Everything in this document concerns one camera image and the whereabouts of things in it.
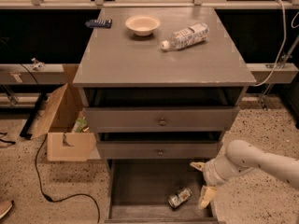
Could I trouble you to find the grey drawer cabinet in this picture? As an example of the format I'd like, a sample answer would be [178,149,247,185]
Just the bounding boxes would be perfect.
[74,7,255,223]

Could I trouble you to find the green 7up can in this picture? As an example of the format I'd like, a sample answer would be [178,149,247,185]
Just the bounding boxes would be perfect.
[168,188,192,209]

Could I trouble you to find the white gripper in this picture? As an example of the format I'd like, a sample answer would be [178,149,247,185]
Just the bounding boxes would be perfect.
[190,155,246,209]

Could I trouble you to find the black leaning bar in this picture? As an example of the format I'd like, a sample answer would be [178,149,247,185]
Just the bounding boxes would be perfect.
[20,92,47,140]

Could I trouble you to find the grey middle drawer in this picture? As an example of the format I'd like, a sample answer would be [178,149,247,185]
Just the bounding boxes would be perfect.
[97,141,222,160]

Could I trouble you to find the clear plastic water bottle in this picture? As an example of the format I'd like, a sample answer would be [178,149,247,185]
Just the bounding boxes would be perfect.
[161,22,209,51]

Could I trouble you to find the white hanging cable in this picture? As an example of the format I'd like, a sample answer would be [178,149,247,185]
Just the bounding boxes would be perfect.
[250,0,288,88]

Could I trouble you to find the grey top drawer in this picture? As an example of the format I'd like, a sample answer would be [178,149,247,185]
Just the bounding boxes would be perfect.
[83,107,239,133]

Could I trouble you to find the black floor cable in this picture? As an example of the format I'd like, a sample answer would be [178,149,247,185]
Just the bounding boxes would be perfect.
[34,133,101,224]

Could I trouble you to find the small clear clip object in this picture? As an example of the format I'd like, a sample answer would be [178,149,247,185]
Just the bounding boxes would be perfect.
[31,58,45,71]

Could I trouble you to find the white bowl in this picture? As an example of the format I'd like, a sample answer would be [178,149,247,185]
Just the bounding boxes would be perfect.
[125,15,161,36]

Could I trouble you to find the green packet in box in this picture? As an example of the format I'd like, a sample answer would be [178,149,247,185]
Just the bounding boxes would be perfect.
[72,118,87,133]

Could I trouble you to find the open cardboard box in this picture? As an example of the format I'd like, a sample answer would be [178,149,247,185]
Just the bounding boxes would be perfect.
[31,63,97,163]

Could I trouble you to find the grey open bottom drawer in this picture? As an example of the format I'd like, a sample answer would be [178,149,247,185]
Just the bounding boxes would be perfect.
[105,160,219,224]

